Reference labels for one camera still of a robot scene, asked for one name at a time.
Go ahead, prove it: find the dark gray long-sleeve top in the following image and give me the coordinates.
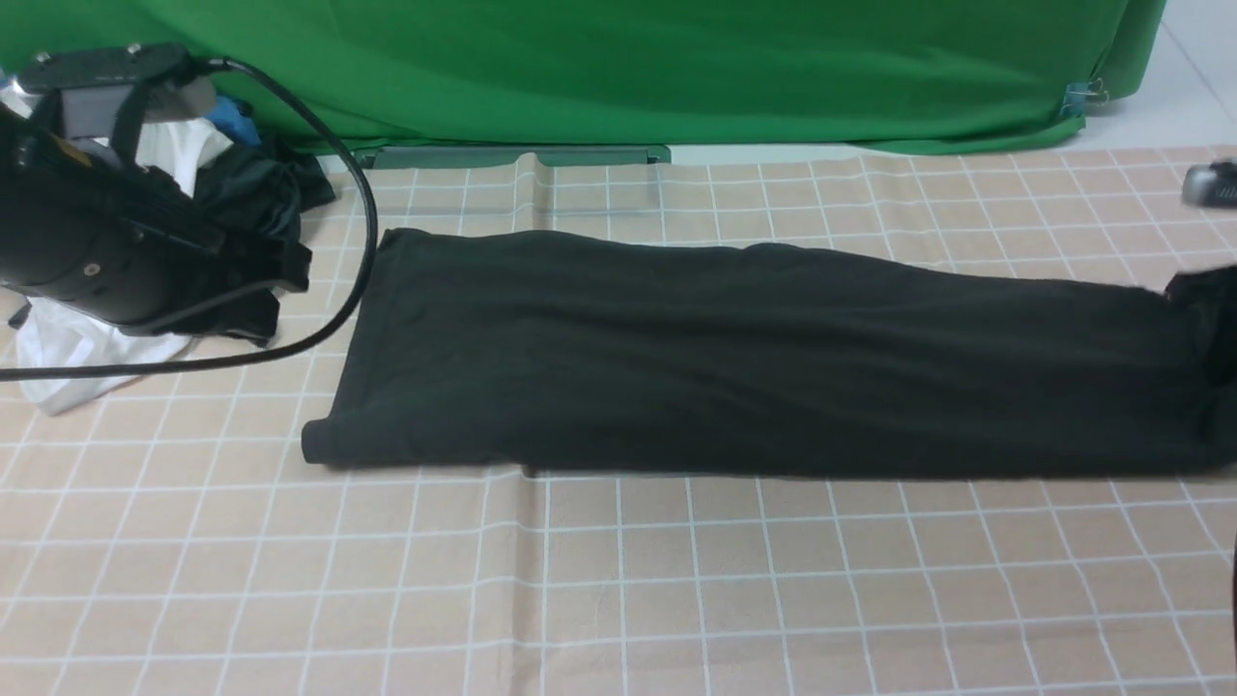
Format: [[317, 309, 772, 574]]
[[301, 229, 1235, 480]]

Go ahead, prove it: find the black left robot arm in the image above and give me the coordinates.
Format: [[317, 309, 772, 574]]
[[1, 111, 312, 344]]

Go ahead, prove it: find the green metal base bar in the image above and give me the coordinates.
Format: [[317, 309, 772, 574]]
[[354, 143, 672, 171]]

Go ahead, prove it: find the dark crumpled garment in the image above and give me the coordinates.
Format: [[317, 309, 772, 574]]
[[193, 138, 336, 347]]

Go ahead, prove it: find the green backdrop cloth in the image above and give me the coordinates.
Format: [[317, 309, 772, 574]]
[[2, 1, 1164, 156]]

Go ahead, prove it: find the blue crumpled garment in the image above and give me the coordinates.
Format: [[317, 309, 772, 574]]
[[205, 94, 262, 147]]

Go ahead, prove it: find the beige checkered tablecloth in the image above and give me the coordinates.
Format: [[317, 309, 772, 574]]
[[1, 146, 1235, 695]]

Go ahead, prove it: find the metal binder clip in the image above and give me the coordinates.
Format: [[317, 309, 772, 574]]
[[1056, 78, 1110, 119]]

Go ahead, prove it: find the white crumpled garment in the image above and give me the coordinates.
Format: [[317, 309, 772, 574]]
[[14, 117, 233, 417]]

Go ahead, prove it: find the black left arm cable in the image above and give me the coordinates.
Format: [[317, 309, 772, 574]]
[[0, 56, 380, 383]]

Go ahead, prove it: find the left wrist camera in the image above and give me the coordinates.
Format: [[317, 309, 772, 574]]
[[14, 43, 216, 163]]

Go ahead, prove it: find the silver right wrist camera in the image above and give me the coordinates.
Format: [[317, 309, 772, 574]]
[[1181, 159, 1237, 210]]

